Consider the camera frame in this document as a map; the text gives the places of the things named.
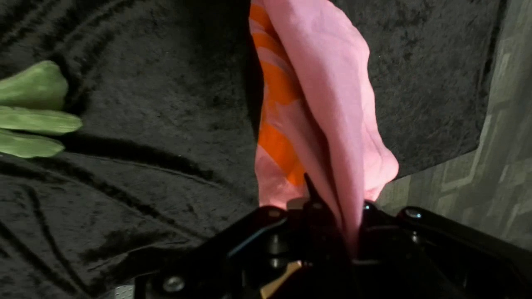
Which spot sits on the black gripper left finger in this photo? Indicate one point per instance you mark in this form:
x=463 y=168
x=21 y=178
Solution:
x=250 y=250

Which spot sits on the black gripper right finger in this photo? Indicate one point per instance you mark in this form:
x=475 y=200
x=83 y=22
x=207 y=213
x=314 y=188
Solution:
x=443 y=255

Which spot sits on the pink cloth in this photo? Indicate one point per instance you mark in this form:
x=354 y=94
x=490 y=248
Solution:
x=327 y=110

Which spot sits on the orange plush toy with tag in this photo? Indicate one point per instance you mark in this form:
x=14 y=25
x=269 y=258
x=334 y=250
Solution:
x=34 y=110

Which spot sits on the black velvet tablecloth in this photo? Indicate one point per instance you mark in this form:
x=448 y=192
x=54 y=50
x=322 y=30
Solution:
x=139 y=193

